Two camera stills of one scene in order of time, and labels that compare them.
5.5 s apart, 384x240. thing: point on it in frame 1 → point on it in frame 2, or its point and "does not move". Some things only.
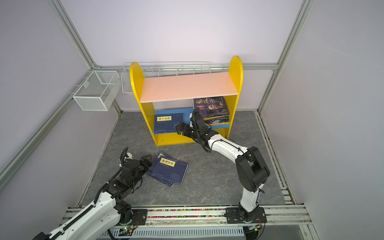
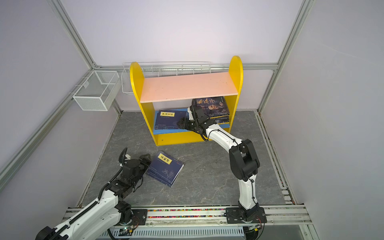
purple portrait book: [211, 106] does not move
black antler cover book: [218, 120] does not move
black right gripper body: [190, 132] → [190, 125]
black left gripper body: [143, 169] does not move
